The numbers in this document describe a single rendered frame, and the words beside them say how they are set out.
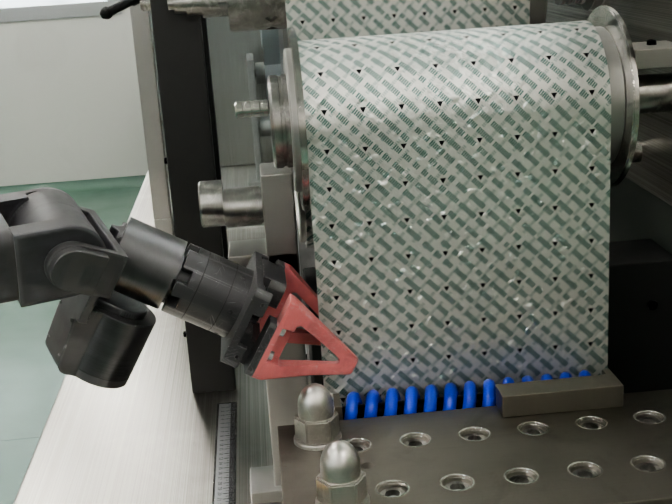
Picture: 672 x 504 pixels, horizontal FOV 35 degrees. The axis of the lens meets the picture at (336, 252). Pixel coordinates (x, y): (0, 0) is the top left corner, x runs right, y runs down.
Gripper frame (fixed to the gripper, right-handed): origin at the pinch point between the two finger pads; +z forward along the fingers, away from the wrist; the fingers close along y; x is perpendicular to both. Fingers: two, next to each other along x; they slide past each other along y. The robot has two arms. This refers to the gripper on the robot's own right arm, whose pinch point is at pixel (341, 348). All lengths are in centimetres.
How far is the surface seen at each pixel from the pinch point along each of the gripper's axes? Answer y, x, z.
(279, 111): -2.7, 14.7, -12.5
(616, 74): -1.0, 28.8, 9.5
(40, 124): -556, -126, -81
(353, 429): 5.8, -3.7, 2.2
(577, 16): -38, 34, 16
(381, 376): 0.2, -0.8, 4.0
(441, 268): 0.2, 9.4, 4.1
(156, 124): -102, -9, -20
